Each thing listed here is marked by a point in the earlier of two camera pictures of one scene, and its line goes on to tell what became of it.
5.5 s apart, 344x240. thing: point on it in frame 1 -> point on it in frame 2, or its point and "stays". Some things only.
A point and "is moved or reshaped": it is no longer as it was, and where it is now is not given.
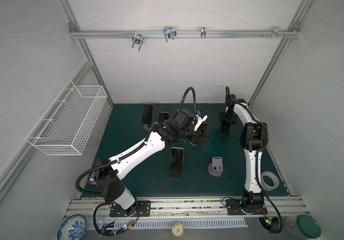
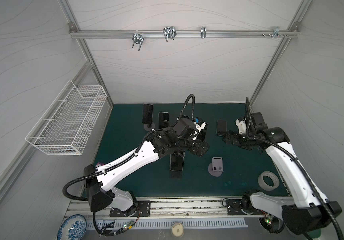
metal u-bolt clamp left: x=137 y=38 stays
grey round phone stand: x=216 y=168 stays
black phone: x=224 y=129 is moved or reshaped
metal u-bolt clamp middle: x=169 y=32 stays
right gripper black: x=227 y=118 -> x=234 y=139
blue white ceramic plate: x=73 y=228 stays
